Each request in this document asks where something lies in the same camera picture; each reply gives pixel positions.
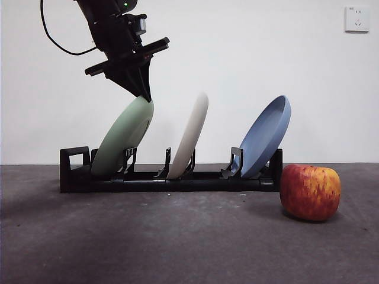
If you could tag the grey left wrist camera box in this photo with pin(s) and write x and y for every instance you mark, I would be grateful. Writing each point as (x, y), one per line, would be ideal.
(141, 26)

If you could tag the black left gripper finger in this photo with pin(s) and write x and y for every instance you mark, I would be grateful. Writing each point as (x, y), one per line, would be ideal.
(145, 83)
(128, 81)

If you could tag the white wall socket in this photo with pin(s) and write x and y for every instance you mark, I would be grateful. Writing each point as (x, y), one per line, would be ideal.
(357, 19)

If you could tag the cream white plate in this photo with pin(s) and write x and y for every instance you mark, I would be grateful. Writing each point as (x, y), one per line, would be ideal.
(191, 139)

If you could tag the black plate rack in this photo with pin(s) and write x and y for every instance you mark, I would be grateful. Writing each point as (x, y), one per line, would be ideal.
(207, 185)

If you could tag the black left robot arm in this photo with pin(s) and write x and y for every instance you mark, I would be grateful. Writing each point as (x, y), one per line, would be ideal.
(103, 9)

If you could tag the red yellow apple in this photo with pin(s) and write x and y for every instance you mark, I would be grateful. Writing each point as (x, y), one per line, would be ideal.
(309, 193)

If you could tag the green plate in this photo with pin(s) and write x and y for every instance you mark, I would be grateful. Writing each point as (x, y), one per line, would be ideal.
(121, 139)

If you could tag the blue plate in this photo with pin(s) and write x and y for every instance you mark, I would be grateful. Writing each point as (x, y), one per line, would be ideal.
(263, 142)

